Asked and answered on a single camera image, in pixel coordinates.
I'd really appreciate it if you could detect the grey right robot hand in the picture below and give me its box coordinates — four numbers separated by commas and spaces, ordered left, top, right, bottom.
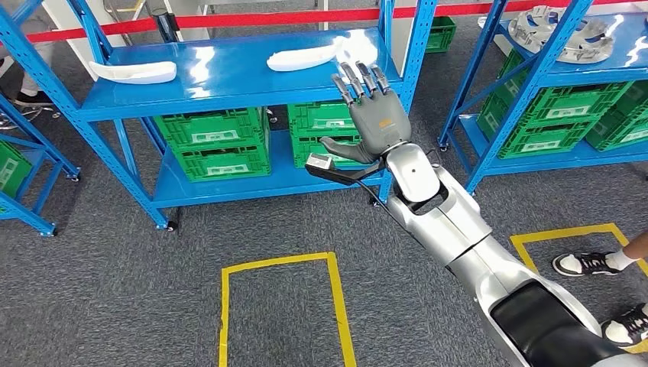
319, 60, 413, 164

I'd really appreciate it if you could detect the white plastic mirror housing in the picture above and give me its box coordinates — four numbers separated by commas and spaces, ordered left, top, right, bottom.
267, 37, 345, 73
88, 60, 178, 86

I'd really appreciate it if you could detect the blue metal shelf rack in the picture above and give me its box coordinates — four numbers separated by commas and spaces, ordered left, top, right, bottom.
437, 0, 648, 196
0, 0, 439, 232
0, 0, 82, 238

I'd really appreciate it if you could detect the silver metal wheel part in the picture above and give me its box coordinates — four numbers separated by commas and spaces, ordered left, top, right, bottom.
507, 5, 614, 64

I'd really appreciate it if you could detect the green plastic crate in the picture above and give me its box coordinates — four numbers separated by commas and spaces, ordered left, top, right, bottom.
290, 132, 386, 170
153, 107, 272, 153
612, 80, 648, 122
585, 106, 648, 153
476, 50, 633, 128
172, 145, 273, 184
0, 141, 33, 200
497, 121, 598, 161
425, 16, 458, 54
287, 101, 363, 138

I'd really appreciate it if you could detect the red barrier belt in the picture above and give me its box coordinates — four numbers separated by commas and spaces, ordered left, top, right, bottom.
25, 0, 573, 44

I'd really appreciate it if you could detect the yellow floor tape square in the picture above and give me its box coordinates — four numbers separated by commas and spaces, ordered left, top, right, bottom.
219, 252, 358, 367
510, 222, 648, 355

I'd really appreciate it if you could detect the person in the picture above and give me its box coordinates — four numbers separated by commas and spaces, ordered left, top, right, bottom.
552, 230, 648, 348
0, 0, 54, 107

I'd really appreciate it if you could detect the chrome office chair base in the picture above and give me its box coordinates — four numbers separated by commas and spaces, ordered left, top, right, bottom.
0, 103, 62, 132

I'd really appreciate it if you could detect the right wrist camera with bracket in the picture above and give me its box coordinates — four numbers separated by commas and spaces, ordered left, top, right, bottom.
305, 153, 388, 187

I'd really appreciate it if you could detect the black camera cable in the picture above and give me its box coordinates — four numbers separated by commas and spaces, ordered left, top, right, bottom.
354, 180, 401, 224

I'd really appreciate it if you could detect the black stanchion post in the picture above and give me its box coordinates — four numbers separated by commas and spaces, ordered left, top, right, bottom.
147, 0, 178, 44

